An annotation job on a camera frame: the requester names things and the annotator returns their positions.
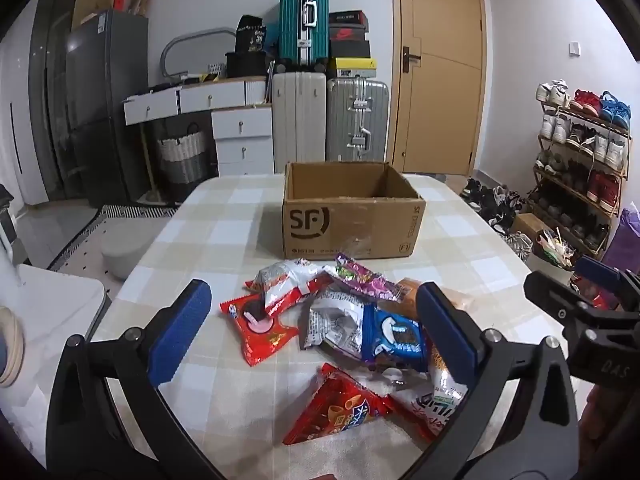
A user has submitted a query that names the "small cardboard box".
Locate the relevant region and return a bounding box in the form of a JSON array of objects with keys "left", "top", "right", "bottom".
[{"left": 512, "top": 212, "right": 547, "bottom": 242}]

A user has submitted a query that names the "teal suitcase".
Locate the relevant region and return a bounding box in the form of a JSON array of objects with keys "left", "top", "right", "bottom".
[{"left": 279, "top": 0, "right": 331, "bottom": 72}]

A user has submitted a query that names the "white side table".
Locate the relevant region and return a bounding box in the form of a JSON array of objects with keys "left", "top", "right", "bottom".
[{"left": 0, "top": 260, "right": 112, "bottom": 358}]

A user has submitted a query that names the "wooden shoe rack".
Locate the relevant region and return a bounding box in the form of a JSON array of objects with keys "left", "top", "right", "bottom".
[{"left": 531, "top": 104, "right": 632, "bottom": 257}]

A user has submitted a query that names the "red cookie packet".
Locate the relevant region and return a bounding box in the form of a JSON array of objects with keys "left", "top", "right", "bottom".
[{"left": 220, "top": 280, "right": 321, "bottom": 368}]

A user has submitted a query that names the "grey metal tube frame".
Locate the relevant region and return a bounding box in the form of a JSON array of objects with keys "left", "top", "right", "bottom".
[{"left": 160, "top": 27, "right": 237, "bottom": 81}]

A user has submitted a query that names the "grey refrigerator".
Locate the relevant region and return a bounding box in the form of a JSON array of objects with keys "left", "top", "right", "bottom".
[{"left": 65, "top": 10, "right": 151, "bottom": 206}]

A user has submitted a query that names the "full trash bin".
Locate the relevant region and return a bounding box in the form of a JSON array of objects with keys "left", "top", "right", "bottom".
[{"left": 532, "top": 230, "right": 577, "bottom": 272}]

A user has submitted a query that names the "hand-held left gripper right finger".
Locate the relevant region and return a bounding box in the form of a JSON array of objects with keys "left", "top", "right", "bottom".
[{"left": 416, "top": 281, "right": 581, "bottom": 480}]

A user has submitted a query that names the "beige suitcase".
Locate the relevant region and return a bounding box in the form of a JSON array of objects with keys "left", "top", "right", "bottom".
[{"left": 272, "top": 71, "right": 328, "bottom": 175}]

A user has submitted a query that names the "white packet red lettering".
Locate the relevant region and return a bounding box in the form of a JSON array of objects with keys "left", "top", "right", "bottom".
[{"left": 389, "top": 345, "right": 473, "bottom": 443}]

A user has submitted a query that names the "wooden door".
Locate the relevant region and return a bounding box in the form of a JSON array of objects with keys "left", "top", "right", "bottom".
[{"left": 390, "top": 0, "right": 488, "bottom": 177}]

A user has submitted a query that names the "white drawer unit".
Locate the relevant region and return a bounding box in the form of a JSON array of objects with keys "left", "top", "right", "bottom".
[{"left": 211, "top": 107, "right": 275, "bottom": 177}]

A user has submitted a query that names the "purple bag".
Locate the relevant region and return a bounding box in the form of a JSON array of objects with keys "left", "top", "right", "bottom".
[{"left": 604, "top": 207, "right": 640, "bottom": 272}]

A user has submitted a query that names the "black printed bag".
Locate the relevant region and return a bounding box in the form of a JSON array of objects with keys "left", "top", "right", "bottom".
[{"left": 235, "top": 15, "right": 268, "bottom": 56}]

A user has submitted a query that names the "silver suitcase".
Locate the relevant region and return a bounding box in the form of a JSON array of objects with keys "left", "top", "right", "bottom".
[{"left": 326, "top": 77, "right": 390, "bottom": 163}]

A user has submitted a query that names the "plain black shoebox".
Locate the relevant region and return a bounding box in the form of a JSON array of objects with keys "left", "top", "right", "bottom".
[{"left": 330, "top": 40, "right": 372, "bottom": 59}]

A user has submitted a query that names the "grey round stool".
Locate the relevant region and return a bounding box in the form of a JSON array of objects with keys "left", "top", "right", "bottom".
[{"left": 102, "top": 237, "right": 148, "bottom": 281}]

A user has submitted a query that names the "purple candy packet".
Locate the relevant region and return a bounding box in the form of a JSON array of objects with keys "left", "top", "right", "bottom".
[{"left": 334, "top": 252, "right": 413, "bottom": 303}]

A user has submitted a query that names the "white red snack packet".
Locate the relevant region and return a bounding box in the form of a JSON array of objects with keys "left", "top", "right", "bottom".
[{"left": 245, "top": 258, "right": 326, "bottom": 311}]

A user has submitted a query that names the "yellow white shoebox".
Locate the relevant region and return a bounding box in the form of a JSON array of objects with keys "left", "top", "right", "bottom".
[{"left": 330, "top": 57, "right": 378, "bottom": 81}]

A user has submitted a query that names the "red triangular chip packet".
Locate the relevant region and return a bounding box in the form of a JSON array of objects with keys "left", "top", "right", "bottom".
[{"left": 282, "top": 362, "right": 396, "bottom": 446}]

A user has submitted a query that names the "white desk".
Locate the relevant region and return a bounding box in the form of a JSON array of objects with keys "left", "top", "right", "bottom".
[{"left": 124, "top": 76, "right": 273, "bottom": 126}]

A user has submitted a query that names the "white tall cabinet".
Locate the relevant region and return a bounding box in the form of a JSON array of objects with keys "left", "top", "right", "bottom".
[{"left": 0, "top": 10, "right": 51, "bottom": 206}]

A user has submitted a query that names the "black shoebox red logo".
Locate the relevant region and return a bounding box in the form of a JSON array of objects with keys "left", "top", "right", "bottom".
[{"left": 330, "top": 26, "right": 370, "bottom": 42}]

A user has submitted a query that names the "orange bread packet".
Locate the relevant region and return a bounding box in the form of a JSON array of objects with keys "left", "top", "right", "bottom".
[{"left": 399, "top": 277, "right": 476, "bottom": 322}]

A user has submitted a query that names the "blue cookie packet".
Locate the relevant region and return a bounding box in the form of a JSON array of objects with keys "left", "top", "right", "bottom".
[{"left": 360, "top": 305, "right": 432, "bottom": 373}]

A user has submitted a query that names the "black shoebox white lettering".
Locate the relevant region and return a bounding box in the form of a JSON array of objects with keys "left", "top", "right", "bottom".
[{"left": 329, "top": 10, "right": 368, "bottom": 28}]

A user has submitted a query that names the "pile of loose shoes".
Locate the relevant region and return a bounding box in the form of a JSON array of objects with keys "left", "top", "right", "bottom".
[{"left": 460, "top": 177, "right": 533, "bottom": 238}]

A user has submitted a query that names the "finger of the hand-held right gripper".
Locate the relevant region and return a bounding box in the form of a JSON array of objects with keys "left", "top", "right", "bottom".
[
  {"left": 523, "top": 270, "right": 616, "bottom": 331},
  {"left": 574, "top": 255, "right": 640, "bottom": 311}
]

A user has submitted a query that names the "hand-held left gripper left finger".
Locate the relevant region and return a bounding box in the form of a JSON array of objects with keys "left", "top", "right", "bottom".
[{"left": 45, "top": 279, "right": 221, "bottom": 480}]

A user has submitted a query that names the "shoe rack with shoes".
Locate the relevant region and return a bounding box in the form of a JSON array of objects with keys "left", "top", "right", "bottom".
[{"left": 532, "top": 80, "right": 632, "bottom": 253}]

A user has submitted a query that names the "dark glass cabinet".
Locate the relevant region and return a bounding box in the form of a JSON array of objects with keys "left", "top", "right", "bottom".
[{"left": 27, "top": 0, "right": 76, "bottom": 206}]

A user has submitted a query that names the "black storage box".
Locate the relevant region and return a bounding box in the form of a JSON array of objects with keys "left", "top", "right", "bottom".
[{"left": 225, "top": 51, "right": 273, "bottom": 79}]

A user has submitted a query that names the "woven laundry basket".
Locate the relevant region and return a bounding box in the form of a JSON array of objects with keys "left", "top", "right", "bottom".
[{"left": 155, "top": 125, "right": 208, "bottom": 186}]

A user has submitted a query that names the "beige round object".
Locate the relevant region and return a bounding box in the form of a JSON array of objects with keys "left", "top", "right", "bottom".
[{"left": 0, "top": 305, "right": 26, "bottom": 388}]

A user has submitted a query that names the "black white striped rug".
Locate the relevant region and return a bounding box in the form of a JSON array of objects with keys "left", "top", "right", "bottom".
[{"left": 50, "top": 204, "right": 178, "bottom": 271}]

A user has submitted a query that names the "wooden handled broom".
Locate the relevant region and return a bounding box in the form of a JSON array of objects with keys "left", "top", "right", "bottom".
[{"left": 139, "top": 125, "right": 173, "bottom": 204}]

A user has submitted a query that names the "silver snack packet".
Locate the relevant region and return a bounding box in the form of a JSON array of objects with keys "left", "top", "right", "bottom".
[{"left": 299, "top": 287, "right": 373, "bottom": 356}]

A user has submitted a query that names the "brown cardboard box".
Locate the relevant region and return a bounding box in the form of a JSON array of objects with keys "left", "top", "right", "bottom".
[{"left": 281, "top": 161, "right": 427, "bottom": 262}]

